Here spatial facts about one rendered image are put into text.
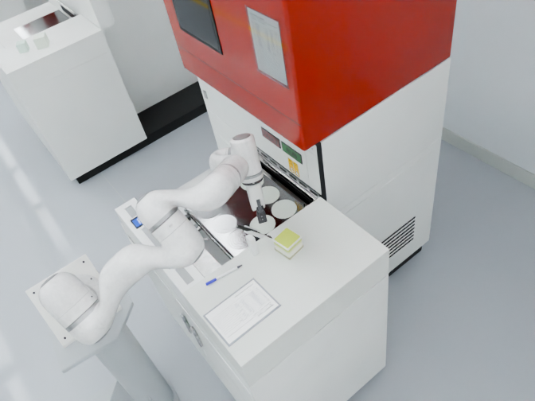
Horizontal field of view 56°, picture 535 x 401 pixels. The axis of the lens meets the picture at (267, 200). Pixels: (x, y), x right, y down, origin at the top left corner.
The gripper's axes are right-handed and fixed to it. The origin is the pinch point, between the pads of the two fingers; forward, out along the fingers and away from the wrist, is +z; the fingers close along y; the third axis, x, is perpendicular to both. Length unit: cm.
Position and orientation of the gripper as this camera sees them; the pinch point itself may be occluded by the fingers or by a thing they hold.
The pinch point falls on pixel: (261, 216)
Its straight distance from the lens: 184.8
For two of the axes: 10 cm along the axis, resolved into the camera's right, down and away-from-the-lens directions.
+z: 2.1, 8.7, 4.4
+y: 1.6, 4.2, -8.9
